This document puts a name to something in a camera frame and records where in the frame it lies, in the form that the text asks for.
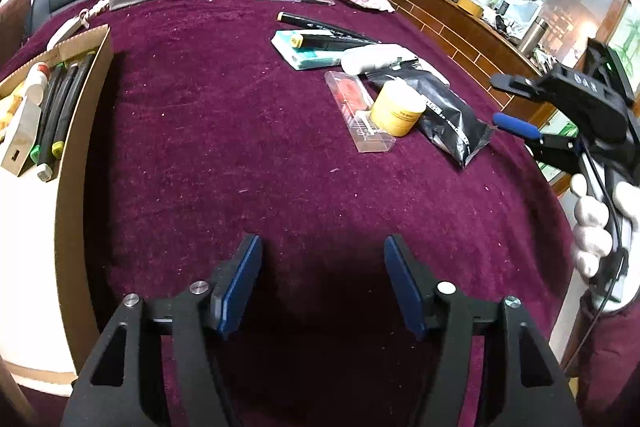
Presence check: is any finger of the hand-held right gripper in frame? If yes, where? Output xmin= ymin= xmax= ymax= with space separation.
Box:
xmin=489 ymin=73 xmax=556 ymax=100
xmin=492 ymin=112 xmax=588 ymax=175

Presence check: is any brown armchair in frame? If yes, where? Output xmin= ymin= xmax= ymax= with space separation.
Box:
xmin=0 ymin=0 xmax=32 ymax=52

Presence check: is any white power adapter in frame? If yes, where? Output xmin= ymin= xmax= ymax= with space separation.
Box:
xmin=0 ymin=99 xmax=43 ymax=178

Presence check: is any clear packet red number candle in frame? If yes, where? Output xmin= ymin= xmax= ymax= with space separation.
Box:
xmin=324 ymin=71 xmax=396 ymax=154

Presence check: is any key tag with rope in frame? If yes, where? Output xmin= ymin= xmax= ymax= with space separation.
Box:
xmin=46 ymin=0 xmax=112 ymax=50

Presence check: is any black pouch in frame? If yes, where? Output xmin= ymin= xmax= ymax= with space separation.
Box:
xmin=367 ymin=59 xmax=496 ymax=168

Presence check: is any wooden counter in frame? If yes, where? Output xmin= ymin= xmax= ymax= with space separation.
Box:
xmin=362 ymin=0 xmax=576 ymax=148

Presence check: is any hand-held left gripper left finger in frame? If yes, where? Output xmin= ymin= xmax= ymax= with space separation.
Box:
xmin=60 ymin=234 xmax=265 ymax=427

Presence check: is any steel thermos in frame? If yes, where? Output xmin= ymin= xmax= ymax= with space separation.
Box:
xmin=517 ymin=18 xmax=550 ymax=55

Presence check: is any person's right hand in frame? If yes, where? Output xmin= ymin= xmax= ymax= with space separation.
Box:
xmin=570 ymin=174 xmax=640 ymax=308

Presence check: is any white bottle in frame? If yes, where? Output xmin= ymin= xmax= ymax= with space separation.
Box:
xmin=341 ymin=46 xmax=420 ymax=75

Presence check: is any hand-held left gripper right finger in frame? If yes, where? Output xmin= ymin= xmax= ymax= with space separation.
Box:
xmin=383 ymin=234 xmax=583 ymax=427

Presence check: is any person's right forearm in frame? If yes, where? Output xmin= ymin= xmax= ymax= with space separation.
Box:
xmin=562 ymin=292 xmax=640 ymax=413

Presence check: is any long black marker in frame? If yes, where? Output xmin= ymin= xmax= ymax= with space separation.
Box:
xmin=277 ymin=11 xmax=383 ymax=45

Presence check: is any long white tube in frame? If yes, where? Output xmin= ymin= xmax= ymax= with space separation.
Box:
xmin=22 ymin=62 xmax=51 ymax=105

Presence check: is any cardboard tray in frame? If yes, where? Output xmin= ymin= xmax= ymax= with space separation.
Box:
xmin=0 ymin=24 xmax=116 ymax=398

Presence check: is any teal tissue pack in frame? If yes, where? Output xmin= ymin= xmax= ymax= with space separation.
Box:
xmin=271 ymin=29 xmax=361 ymax=72

